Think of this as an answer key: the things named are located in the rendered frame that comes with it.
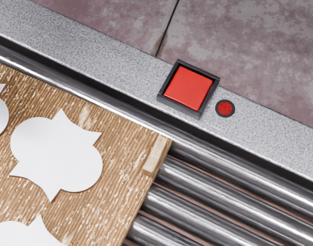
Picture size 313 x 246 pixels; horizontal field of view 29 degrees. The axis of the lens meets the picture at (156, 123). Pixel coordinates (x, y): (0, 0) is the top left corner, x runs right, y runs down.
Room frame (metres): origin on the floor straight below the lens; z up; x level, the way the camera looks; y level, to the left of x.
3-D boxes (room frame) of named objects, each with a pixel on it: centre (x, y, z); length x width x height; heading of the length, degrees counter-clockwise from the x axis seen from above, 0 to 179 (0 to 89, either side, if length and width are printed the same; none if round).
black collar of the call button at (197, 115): (0.44, -0.05, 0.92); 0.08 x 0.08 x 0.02; 65
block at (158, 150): (0.31, 0.00, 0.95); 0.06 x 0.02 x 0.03; 157
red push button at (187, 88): (0.44, -0.05, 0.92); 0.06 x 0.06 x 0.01; 65
